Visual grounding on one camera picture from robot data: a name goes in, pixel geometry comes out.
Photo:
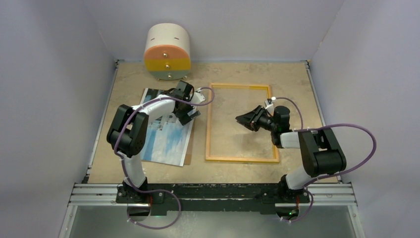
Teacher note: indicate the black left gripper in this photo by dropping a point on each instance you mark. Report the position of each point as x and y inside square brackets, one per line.
[183, 118]

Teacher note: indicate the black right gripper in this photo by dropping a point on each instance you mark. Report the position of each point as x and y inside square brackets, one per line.
[252, 116]

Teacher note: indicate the yellow picture frame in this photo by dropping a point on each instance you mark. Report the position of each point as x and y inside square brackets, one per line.
[209, 157]

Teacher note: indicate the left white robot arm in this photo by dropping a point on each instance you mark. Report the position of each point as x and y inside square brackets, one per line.
[129, 130]

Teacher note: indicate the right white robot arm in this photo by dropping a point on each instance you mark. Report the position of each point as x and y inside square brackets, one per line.
[320, 151]

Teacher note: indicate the brown backing board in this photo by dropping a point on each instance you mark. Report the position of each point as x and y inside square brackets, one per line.
[188, 156]

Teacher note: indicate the round pastel drawer cabinet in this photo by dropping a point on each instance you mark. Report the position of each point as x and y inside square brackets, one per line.
[167, 52]

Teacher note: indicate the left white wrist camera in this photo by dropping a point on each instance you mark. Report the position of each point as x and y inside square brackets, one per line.
[198, 98]

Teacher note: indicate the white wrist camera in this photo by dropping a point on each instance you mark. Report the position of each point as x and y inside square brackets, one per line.
[268, 103]
[198, 98]

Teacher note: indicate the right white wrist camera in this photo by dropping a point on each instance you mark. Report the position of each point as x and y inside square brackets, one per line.
[268, 103]

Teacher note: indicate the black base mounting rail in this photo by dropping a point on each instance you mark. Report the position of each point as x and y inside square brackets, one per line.
[265, 198]

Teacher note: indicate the aluminium extrusion frame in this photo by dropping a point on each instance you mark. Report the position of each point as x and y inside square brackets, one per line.
[97, 215]

